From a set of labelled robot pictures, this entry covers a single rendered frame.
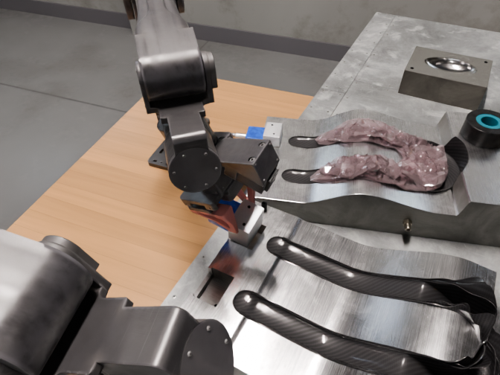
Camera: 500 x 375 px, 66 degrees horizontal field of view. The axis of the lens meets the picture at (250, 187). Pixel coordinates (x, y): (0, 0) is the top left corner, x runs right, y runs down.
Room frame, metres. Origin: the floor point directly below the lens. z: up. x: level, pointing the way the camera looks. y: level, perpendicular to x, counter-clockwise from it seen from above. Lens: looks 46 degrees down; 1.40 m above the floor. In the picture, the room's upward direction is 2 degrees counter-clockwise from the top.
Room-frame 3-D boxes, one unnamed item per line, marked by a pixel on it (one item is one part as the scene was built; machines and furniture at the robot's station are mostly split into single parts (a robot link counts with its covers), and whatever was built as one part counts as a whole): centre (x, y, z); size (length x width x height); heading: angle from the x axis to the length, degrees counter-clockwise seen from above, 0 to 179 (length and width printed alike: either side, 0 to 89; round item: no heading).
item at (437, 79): (0.93, -0.54, 0.84); 0.20 x 0.15 x 0.07; 60
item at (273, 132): (0.67, -0.01, 0.86); 0.13 x 0.05 x 0.05; 77
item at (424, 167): (0.56, -0.26, 0.90); 0.26 x 0.18 x 0.08; 77
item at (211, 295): (0.29, 0.06, 0.87); 0.05 x 0.05 x 0.04; 60
